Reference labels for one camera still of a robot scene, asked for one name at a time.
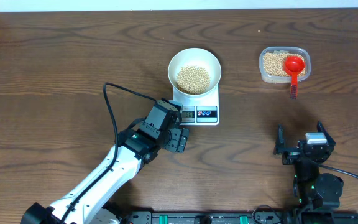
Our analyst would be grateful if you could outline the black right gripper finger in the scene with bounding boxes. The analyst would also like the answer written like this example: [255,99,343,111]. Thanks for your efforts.
[316,121,329,136]
[273,124,286,155]

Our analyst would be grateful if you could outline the red measuring scoop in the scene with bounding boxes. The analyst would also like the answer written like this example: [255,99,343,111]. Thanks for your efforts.
[283,56,305,99]

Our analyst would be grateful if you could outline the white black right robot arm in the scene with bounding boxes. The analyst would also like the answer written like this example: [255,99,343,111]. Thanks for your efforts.
[273,121,344,224]

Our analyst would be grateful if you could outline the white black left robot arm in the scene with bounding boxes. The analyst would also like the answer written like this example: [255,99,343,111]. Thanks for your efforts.
[21,99,189,223]

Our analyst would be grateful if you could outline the white digital kitchen scale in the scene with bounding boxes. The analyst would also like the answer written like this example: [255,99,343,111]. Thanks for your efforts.
[173,86,219,126]

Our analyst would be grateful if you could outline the pile of beans in bowl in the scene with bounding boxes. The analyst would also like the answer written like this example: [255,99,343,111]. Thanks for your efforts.
[177,65,211,95]

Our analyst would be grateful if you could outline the cream round bowl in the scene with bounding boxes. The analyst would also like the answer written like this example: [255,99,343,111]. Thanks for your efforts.
[168,48,222,96]

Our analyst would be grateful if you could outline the clear plastic container of beans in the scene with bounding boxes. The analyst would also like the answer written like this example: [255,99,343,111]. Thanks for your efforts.
[259,47,311,84]

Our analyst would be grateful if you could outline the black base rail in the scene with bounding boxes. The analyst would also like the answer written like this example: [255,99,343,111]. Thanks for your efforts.
[116,202,358,224]

